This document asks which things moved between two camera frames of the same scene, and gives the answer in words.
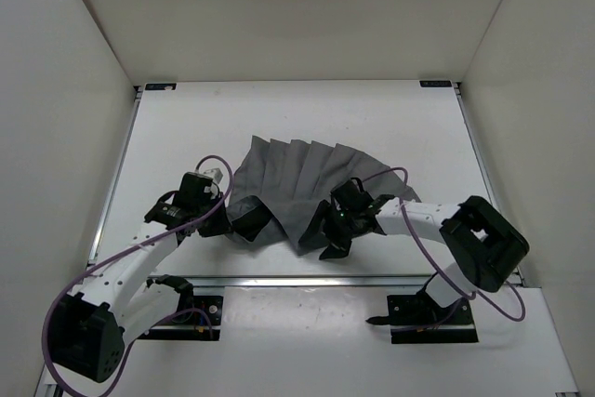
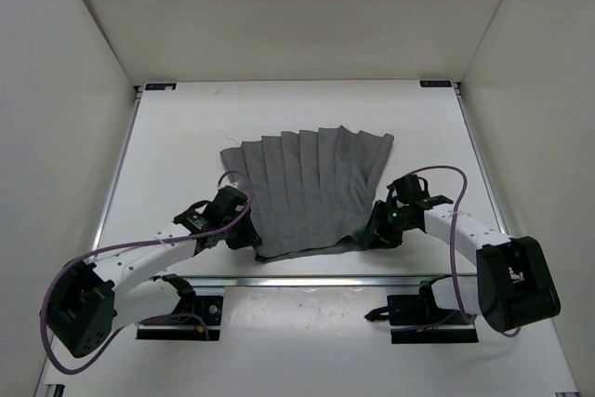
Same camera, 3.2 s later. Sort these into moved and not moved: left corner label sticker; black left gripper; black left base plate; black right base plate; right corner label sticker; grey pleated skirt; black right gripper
Moved: black left gripper; grey pleated skirt; black right gripper
Not moved: black right base plate; black left base plate; left corner label sticker; right corner label sticker
